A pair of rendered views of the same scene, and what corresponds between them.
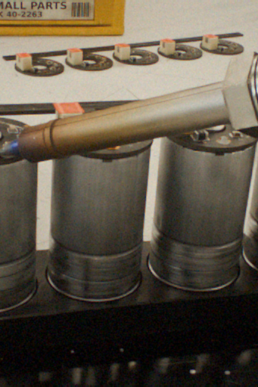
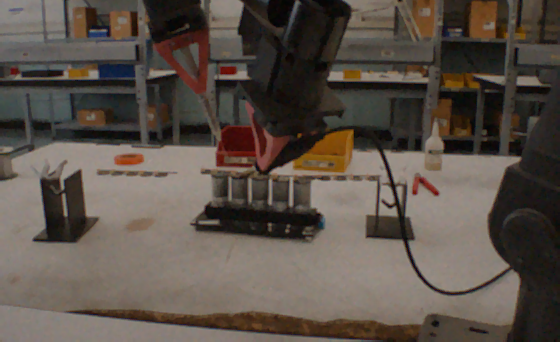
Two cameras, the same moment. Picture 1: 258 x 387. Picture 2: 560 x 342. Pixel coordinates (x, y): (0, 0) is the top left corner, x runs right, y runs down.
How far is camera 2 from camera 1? 0.49 m
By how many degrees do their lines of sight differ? 33
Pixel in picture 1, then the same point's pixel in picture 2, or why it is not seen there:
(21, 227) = (242, 192)
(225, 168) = (278, 185)
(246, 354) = (280, 223)
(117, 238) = (259, 197)
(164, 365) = (263, 222)
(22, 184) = (242, 184)
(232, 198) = (281, 192)
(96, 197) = (255, 188)
